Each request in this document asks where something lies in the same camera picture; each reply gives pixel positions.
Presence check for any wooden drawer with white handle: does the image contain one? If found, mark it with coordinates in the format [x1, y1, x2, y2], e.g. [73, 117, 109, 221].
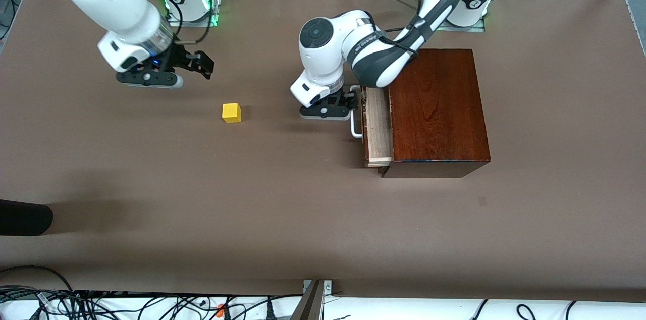
[350, 85, 394, 168]

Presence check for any yellow cube block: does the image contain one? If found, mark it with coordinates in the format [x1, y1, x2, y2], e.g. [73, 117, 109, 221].
[222, 103, 242, 124]

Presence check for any dark wooden drawer cabinet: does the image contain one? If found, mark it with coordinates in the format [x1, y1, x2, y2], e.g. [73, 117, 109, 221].
[379, 48, 491, 179]

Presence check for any dark aluminium beam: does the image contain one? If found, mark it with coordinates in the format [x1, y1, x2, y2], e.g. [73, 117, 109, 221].
[292, 280, 325, 320]

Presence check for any black cylindrical object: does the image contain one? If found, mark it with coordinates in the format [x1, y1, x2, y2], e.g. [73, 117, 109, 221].
[0, 199, 54, 237]

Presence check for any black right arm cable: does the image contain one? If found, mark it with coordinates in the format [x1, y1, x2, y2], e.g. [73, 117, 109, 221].
[151, 0, 213, 44]

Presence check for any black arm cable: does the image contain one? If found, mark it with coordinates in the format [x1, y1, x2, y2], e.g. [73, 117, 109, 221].
[151, 0, 213, 44]
[371, 7, 422, 61]

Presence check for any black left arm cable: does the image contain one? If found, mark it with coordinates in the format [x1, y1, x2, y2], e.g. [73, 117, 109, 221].
[371, 7, 422, 61]

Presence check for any silver bracket plate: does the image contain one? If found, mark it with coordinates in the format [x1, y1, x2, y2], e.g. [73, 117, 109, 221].
[303, 280, 334, 294]

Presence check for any long black cable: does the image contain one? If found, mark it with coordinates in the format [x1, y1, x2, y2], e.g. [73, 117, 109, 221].
[121, 293, 304, 316]

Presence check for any black looped cable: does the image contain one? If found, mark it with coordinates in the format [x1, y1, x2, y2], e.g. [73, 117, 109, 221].
[0, 264, 77, 305]

